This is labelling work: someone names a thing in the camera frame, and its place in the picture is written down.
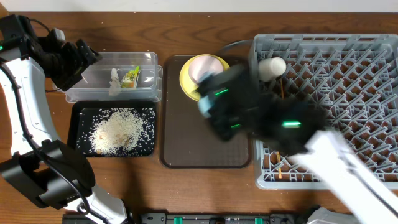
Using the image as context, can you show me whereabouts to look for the grey dishwasher rack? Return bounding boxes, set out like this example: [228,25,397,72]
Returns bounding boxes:
[249,34,397,190]

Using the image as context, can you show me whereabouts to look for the pink bowl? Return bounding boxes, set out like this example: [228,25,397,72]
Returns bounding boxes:
[188,55,224,84]

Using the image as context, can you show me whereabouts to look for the yellow plate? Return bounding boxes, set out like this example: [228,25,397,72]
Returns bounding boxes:
[179,54,229,101]

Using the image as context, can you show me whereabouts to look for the white tissue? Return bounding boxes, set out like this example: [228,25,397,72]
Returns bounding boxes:
[109,68,121,96]

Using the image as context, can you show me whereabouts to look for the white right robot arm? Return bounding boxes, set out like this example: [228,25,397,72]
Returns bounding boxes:
[196,62,397,223]

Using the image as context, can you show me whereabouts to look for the light blue bowl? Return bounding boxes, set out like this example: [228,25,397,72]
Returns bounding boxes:
[198,95,216,119]

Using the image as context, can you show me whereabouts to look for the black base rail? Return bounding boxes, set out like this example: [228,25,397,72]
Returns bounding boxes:
[61,212,308,224]

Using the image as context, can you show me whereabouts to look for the brown plastic serving tray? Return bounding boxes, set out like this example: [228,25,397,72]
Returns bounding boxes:
[160,55,252,169]

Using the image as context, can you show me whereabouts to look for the green yellow snack wrapper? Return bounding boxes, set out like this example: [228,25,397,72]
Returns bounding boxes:
[121,66,141,88]

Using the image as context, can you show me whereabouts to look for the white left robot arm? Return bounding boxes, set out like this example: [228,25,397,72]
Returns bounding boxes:
[1,27,129,223]

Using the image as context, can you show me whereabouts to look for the cream paper cup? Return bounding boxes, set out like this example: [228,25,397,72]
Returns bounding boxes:
[258,57,287,82]

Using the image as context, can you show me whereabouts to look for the rice food waste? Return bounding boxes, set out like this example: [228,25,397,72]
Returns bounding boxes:
[76,107,156,156]

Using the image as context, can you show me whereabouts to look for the clear plastic bin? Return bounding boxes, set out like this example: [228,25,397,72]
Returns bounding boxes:
[65,51,163,103]

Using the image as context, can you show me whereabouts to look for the black plastic bin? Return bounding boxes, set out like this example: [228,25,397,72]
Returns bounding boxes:
[67,100,157,157]

